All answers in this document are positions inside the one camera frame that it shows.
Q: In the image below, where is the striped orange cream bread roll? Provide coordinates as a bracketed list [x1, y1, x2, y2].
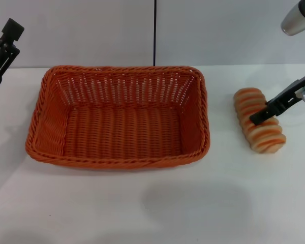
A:
[233, 87, 287, 155]

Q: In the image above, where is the orange woven plastic basket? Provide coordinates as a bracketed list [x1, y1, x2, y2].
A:
[24, 65, 209, 170]

